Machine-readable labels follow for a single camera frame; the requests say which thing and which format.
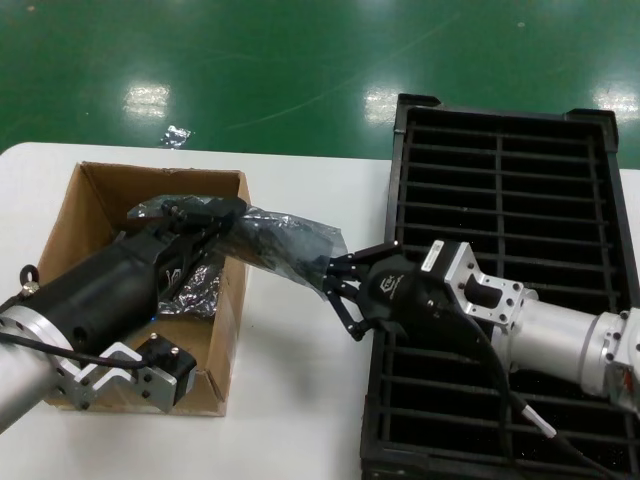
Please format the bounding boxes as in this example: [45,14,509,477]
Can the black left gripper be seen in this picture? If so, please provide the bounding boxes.
[22,197,251,354]

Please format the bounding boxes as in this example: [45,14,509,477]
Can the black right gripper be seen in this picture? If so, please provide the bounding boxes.
[322,242,496,351]

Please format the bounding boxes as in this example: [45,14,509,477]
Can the grey antistatic plastic bag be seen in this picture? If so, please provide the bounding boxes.
[127,197,349,301]

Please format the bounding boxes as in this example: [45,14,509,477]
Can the bagged graphics card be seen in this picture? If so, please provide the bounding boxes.
[157,264,224,319]

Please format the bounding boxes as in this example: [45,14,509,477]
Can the brown cardboard box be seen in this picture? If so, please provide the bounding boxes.
[37,160,254,417]

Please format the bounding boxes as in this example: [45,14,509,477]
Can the black slotted plastic container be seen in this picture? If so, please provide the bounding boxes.
[358,93,640,480]

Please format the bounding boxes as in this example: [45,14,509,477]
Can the crumpled foil scrap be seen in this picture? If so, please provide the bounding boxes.
[158,124,194,150]

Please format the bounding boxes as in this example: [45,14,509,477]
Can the left wrist camera silver mount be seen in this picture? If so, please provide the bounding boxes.
[54,332,196,414]

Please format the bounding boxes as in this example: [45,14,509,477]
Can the black left camera cable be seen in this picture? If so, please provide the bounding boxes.
[0,332,151,374]

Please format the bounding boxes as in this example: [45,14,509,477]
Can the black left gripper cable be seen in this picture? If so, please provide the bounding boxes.
[0,264,42,309]

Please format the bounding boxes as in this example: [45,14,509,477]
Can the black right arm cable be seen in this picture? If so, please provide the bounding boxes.
[434,299,616,480]

